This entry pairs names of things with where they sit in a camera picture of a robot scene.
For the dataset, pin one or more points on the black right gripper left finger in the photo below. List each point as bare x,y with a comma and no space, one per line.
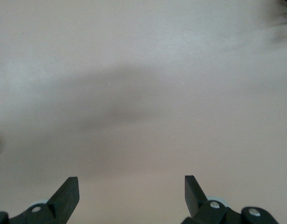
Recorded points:
62,205

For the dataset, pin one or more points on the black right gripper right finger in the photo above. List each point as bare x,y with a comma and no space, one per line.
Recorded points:
194,198

